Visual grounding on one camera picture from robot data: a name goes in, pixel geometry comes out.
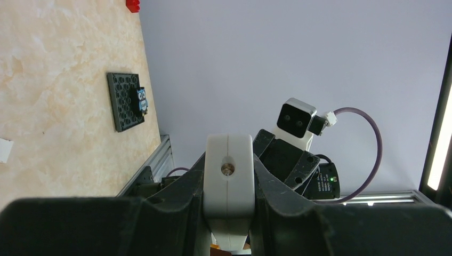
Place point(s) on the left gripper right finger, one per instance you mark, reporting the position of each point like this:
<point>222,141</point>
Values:
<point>285,223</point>

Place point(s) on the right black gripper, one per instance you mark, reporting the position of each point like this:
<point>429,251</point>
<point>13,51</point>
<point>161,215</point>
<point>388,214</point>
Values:
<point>289,164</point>

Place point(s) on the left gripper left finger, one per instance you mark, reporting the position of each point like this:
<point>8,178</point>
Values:
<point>169,222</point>

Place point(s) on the white battery cover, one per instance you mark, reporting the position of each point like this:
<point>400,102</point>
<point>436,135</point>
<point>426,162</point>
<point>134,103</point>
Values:
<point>5,149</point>

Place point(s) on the blue owl figure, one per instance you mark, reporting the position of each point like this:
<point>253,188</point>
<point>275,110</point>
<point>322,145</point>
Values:
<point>139,101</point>

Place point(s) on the dark grey building baseplate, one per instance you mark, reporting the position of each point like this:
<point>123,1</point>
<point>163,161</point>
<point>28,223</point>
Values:
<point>119,85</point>

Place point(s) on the red building brick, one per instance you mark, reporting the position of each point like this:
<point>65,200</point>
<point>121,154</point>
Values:
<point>133,5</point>

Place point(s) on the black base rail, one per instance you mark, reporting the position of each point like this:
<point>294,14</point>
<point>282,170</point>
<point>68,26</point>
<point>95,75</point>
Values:
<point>161,161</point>

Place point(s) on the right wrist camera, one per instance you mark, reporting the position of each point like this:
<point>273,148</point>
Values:
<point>298,123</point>

